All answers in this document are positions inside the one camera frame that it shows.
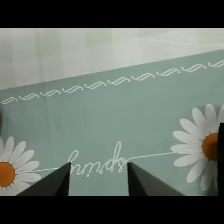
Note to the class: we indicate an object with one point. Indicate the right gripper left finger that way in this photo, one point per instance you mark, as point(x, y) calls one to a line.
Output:
point(55, 185)

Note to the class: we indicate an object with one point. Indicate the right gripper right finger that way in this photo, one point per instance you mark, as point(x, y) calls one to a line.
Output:
point(143, 185)

